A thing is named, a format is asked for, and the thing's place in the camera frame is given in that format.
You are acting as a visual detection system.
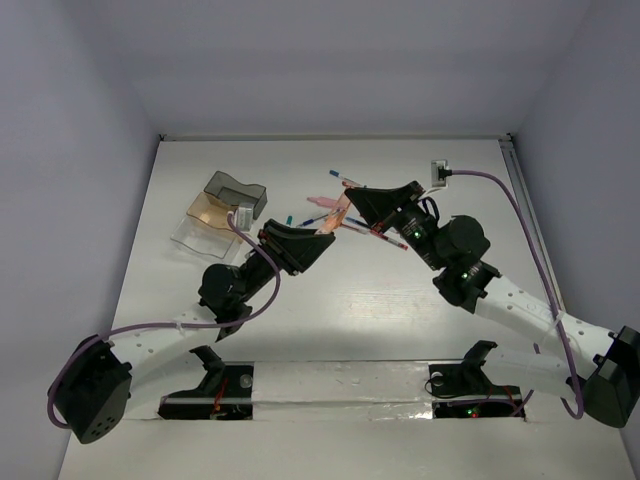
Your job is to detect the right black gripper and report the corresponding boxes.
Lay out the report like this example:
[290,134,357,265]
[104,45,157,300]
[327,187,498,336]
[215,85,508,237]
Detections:
[347,180,447,271]

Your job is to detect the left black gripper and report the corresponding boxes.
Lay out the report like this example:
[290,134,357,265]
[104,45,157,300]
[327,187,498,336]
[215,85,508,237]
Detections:
[236,220,333,303]

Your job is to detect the orange highlighter marker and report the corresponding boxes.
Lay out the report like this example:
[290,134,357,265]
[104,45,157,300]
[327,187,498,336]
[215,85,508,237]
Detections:
[315,192,351,235]

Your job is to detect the pink highlighter marker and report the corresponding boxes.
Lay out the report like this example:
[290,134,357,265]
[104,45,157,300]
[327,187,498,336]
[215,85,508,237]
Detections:
[307,196,338,209]

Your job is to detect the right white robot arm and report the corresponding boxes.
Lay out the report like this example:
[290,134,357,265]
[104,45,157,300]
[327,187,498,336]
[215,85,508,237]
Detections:
[345,182,639,428]

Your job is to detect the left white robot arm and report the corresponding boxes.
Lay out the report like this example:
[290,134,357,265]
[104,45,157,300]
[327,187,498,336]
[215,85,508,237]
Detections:
[46,220,335,444]

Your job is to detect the long red pen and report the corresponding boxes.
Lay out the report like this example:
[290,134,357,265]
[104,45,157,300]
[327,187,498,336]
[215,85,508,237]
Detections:
[369,230,409,251]

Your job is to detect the blue gel pen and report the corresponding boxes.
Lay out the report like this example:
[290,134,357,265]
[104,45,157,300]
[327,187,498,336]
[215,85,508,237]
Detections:
[346,216,371,230]

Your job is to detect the blue ballpoint pen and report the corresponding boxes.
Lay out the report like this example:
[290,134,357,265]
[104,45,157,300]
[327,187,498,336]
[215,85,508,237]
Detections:
[296,213,329,228]

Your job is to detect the blue capped white pen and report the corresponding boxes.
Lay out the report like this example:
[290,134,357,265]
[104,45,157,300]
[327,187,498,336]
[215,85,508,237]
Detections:
[329,170,362,187]

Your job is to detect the clear plastic container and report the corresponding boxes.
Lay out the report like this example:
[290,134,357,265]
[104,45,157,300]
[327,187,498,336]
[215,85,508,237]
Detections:
[170,215,242,262]

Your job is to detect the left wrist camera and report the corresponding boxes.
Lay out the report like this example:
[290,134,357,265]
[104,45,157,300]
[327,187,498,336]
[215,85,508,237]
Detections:
[228,203,254,233]

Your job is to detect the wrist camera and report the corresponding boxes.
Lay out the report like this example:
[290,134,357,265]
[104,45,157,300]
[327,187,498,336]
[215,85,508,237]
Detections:
[228,203,254,233]
[427,159,451,193]

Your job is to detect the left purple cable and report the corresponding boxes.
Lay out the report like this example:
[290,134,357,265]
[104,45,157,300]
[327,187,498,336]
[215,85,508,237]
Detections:
[46,212,281,430]

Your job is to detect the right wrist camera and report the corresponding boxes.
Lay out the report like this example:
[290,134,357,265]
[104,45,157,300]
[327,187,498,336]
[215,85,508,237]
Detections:
[427,159,451,193]

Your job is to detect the aluminium side rail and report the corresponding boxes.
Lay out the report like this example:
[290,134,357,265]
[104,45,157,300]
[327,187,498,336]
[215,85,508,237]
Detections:
[499,135,565,310]

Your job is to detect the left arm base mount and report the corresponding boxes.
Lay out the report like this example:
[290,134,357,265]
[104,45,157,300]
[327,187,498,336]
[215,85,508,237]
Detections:
[157,346,254,421]

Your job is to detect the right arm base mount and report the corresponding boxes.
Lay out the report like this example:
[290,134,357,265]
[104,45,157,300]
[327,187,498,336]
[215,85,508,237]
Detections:
[424,340,526,420]

